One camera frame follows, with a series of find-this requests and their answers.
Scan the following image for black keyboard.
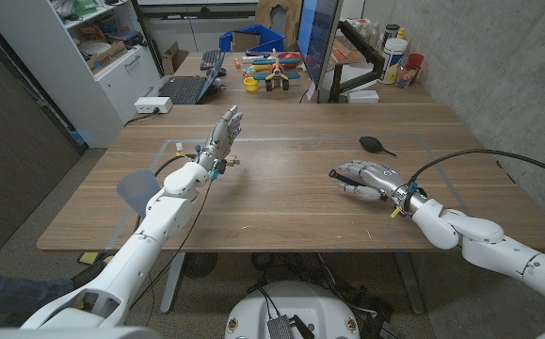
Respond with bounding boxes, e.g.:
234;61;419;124
200;48;224;72

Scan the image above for grey table leg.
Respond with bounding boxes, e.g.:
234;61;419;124
393;252;426;315
159;252;186;315

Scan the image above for translucent blue plastic cup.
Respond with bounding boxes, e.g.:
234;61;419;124
115;169;162;218

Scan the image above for blue plastic bin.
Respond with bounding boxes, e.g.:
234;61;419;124
218;23;286;54

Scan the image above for white shelf cabinet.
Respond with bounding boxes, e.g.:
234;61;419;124
0;0;165;150

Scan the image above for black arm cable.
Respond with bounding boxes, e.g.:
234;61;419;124
406;148;545;189
128;153;215;326

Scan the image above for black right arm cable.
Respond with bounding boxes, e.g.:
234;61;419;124
406;148;545;189

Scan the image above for dark open laptop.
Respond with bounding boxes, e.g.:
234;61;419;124
157;51;229;105

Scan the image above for small flat white box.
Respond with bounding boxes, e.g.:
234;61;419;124
346;89;380;105

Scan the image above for dark lidded jar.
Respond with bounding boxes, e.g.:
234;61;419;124
382;24;401;48

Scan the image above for open cardboard box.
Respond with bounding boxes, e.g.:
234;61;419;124
161;40;190;76

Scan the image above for white power strip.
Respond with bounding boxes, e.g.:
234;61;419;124
134;96;173;115

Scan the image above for white labelled canister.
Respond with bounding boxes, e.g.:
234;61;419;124
378;37;409;86

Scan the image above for clear glass jar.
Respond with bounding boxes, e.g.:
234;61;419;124
396;64;419;89

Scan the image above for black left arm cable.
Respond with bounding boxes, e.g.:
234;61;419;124
128;153;215;326

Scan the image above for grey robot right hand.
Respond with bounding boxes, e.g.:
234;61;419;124
336;160;429;218

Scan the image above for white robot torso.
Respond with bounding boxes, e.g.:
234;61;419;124
224;281;361;339

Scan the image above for round black floor grille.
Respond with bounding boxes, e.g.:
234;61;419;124
182;252;219;279

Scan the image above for black velcro strap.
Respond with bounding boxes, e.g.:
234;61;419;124
328;169;390;202

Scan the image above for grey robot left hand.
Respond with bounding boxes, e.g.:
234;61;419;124
196;105;245;180

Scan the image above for large computer monitor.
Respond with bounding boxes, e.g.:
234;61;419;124
297;0;344;104

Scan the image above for printed cardboard shelf box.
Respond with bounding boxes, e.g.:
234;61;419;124
86;40;128;72

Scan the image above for wooden toy airplane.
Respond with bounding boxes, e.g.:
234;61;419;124
251;48;302;92

